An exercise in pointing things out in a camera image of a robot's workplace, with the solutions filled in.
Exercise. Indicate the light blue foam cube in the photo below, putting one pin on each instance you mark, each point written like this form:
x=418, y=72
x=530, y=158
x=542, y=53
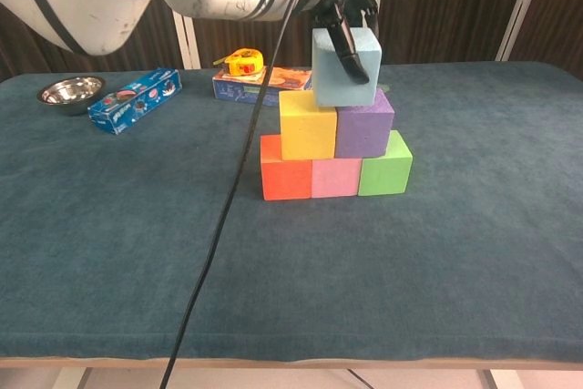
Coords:
x=330, y=79

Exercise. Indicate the yellow tape measure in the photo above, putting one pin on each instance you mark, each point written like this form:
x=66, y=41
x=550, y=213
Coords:
x=243, y=63

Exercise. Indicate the blue orange biscuit box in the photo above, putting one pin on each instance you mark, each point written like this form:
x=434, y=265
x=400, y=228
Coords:
x=237, y=90

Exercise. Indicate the purple foam cube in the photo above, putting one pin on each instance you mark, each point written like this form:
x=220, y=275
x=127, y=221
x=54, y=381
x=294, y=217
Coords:
x=362, y=134

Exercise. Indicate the yellow foam cube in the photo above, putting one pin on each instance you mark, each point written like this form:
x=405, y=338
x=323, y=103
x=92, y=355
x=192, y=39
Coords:
x=307, y=134

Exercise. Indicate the pink foam cube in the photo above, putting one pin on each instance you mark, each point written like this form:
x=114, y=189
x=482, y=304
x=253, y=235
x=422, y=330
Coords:
x=336, y=177

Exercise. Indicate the green foam cube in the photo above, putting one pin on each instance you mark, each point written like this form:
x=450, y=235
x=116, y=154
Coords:
x=382, y=175

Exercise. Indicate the orange-red foam cube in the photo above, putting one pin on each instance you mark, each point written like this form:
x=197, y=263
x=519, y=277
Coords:
x=284, y=177

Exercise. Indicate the blue Oreo cookie box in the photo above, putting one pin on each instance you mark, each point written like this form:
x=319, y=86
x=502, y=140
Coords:
x=136, y=102

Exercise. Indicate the dark teal tablecloth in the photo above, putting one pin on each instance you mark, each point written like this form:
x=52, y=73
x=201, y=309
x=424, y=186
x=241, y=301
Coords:
x=410, y=248

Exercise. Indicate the stainless steel bowl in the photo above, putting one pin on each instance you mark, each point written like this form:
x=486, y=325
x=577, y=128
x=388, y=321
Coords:
x=70, y=93

